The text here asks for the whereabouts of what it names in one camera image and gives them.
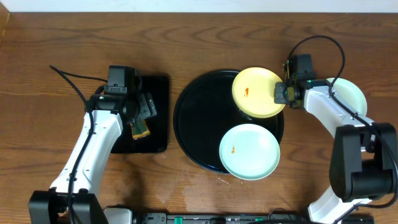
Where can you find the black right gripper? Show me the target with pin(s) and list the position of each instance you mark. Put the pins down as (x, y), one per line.
(278, 99)

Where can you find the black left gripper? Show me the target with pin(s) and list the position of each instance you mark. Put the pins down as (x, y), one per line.
(145, 106)

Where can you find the green and yellow sponge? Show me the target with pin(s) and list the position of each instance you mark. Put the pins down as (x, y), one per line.
(140, 130)

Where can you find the yellow plate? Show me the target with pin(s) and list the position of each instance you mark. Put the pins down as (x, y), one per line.
(253, 92)

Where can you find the pale green plate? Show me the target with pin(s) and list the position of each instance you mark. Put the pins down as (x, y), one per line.
(351, 94)

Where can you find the light blue plate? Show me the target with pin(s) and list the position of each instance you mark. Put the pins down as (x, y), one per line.
(249, 152)

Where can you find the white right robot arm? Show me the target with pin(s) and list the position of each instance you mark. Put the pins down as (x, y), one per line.
(364, 158)

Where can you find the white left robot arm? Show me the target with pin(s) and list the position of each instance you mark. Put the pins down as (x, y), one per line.
(75, 189)

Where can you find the black rectangular tray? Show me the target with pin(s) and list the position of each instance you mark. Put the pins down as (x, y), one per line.
(158, 125)

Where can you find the round black tray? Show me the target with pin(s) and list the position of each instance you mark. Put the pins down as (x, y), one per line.
(205, 111)

